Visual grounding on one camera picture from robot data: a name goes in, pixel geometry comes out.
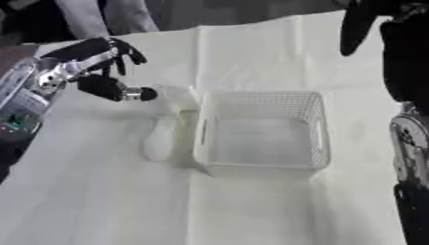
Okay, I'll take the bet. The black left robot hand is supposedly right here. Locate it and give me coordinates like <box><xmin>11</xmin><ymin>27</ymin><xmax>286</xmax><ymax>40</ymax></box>
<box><xmin>38</xmin><ymin>35</ymin><xmax>161</xmax><ymax>103</ymax></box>

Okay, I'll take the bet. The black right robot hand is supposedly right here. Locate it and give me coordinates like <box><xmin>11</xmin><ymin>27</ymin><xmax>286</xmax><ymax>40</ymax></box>
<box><xmin>338</xmin><ymin>0</ymin><xmax>429</xmax><ymax>113</ymax></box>

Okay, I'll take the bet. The person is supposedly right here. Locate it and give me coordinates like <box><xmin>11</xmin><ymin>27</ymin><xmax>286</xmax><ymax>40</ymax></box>
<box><xmin>0</xmin><ymin>0</ymin><xmax>163</xmax><ymax>44</ymax></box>

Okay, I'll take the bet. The white oblong object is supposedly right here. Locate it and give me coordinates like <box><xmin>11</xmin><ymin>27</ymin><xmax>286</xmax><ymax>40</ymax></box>
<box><xmin>141</xmin><ymin>114</ymin><xmax>181</xmax><ymax>163</ymax></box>

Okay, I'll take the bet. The white perforated plastic basket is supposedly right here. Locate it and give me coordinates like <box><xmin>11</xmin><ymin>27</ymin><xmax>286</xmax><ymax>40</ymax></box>
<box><xmin>191</xmin><ymin>90</ymin><xmax>334</xmax><ymax>178</ymax></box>

